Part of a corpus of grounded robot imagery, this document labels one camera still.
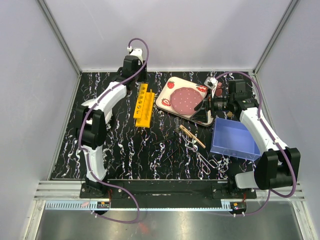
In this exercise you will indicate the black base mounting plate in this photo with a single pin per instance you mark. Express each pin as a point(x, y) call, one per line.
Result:
point(168, 194)

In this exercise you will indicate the wooden test tube clamp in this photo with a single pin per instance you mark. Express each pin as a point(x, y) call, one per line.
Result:
point(185, 130)

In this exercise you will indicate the strawberry pattern tray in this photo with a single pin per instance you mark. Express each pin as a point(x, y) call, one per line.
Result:
point(173, 83)

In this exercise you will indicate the blue plastic box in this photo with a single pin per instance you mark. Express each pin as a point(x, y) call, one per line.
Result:
point(233, 139)

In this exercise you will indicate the pink patterned mug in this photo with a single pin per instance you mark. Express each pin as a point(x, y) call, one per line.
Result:
point(219, 90)

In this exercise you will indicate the glass test tube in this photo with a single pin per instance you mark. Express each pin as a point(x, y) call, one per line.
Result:
point(177, 123)

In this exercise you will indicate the small brown cork piece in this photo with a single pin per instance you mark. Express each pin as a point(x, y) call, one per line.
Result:
point(229, 114)

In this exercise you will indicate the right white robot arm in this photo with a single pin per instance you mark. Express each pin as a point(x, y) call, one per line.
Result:
point(278, 165)

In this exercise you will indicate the pink polka dot plate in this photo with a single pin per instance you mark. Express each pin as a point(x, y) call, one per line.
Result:
point(183, 100)

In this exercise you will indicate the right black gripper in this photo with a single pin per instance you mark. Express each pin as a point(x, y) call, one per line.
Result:
point(210, 106)

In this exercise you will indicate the yellow test tube rack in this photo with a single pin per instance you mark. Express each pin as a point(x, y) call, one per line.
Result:
point(144, 106)

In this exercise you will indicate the metal crucible tongs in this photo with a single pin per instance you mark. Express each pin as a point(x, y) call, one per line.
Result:
point(206, 164)

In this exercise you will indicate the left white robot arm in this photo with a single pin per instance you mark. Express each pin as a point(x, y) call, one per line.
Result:
point(92, 116)

